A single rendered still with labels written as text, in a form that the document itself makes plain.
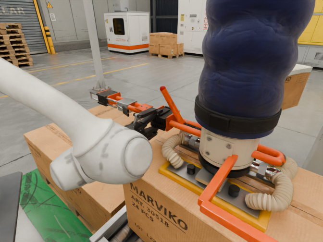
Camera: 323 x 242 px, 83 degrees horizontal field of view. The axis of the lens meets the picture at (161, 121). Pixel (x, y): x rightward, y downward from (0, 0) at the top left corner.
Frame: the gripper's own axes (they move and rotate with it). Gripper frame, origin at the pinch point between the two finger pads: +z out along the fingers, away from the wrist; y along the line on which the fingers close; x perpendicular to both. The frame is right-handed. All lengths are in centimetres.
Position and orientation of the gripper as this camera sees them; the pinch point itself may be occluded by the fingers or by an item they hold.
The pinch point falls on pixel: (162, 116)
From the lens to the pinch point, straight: 72.2
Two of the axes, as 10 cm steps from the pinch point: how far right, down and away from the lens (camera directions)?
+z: 6.2, -3.8, 6.9
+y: 0.0, 8.8, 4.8
